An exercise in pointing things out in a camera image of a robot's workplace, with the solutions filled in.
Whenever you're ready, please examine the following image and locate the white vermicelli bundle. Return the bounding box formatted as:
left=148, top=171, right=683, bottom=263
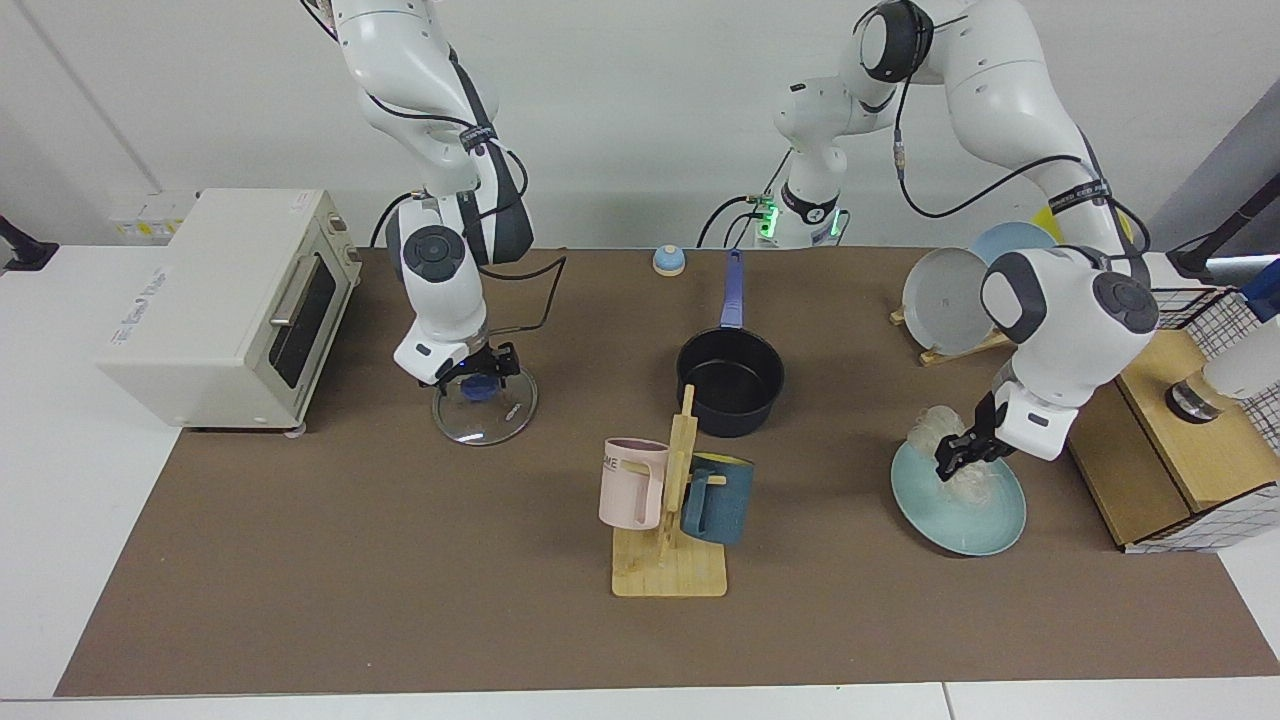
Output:
left=905, top=405, right=996, bottom=506

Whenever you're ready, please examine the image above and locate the pink cup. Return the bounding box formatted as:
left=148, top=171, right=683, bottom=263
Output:
left=598, top=437, right=670, bottom=531

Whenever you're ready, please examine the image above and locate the pale toaster oven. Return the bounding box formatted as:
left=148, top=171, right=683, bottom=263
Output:
left=97, top=188, right=363, bottom=439

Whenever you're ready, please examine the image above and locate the grey plate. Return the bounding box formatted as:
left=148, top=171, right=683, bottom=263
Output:
left=901, top=247, right=1001, bottom=355

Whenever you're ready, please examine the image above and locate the small blue object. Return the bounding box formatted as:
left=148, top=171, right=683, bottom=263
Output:
left=1238, top=258, right=1280, bottom=323

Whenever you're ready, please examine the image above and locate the black pot with blue handle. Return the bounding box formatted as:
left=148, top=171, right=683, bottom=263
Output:
left=676, top=248, right=787, bottom=439

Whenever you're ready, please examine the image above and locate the brown table cloth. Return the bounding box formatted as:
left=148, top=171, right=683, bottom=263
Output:
left=55, top=247, right=1280, bottom=698

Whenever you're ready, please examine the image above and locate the wooden plate rack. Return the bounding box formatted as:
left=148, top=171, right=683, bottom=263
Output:
left=890, top=305, right=1013, bottom=367

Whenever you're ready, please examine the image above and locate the dark blue cup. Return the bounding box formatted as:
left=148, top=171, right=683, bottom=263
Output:
left=680, top=452, right=756, bottom=546

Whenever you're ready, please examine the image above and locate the white wall socket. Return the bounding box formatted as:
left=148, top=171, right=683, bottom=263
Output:
left=108, top=190, right=201, bottom=243

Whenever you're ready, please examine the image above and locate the wooden cup stand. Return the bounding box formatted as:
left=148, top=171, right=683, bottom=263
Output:
left=611, top=384, right=729, bottom=599

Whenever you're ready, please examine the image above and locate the teal plate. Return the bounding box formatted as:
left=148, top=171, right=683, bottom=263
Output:
left=890, top=430, right=1028, bottom=557

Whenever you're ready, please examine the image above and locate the light blue plate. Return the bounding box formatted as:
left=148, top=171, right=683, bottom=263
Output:
left=968, top=222, right=1061, bottom=266

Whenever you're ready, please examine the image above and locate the glass lid with blue knob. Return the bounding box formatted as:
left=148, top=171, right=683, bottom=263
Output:
left=432, top=357, right=539, bottom=447

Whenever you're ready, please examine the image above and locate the black base cable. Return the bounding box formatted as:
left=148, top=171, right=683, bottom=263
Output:
left=370, top=190, right=421, bottom=249
left=697, top=195, right=771, bottom=249

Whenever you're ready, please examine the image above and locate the wire basket with wooden floor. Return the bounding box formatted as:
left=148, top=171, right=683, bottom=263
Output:
left=1066, top=287, right=1280, bottom=554

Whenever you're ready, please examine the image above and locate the white bottle with silver cap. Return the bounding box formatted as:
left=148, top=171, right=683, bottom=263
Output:
left=1165, top=340, right=1280, bottom=425

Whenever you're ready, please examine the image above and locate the black clamp mount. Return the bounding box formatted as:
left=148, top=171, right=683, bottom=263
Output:
left=0, top=215, right=59, bottom=273
left=1165, top=175, right=1280, bottom=281

